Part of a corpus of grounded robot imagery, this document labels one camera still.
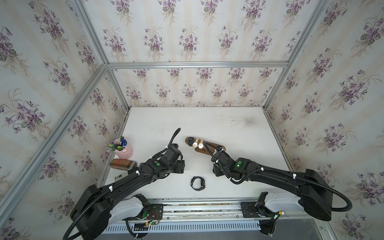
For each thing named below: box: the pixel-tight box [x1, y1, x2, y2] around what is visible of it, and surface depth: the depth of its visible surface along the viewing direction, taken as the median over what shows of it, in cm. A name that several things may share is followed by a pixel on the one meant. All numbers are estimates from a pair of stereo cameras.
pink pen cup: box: [113, 138, 134, 160], surface depth 87 cm
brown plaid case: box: [109, 158, 137, 171], surface depth 88 cm
